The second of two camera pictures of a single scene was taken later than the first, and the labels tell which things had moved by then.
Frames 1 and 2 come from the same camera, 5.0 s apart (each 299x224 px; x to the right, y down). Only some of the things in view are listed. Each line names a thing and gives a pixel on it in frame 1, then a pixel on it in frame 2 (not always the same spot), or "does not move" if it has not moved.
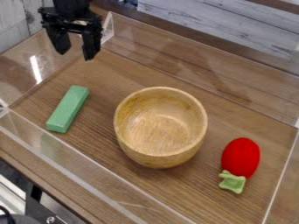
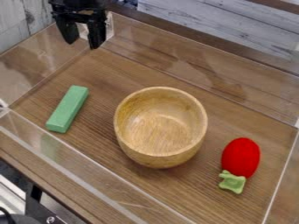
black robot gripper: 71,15 → 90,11
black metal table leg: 36,211 does not move
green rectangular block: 60,119 does not move
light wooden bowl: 161,125 does not move
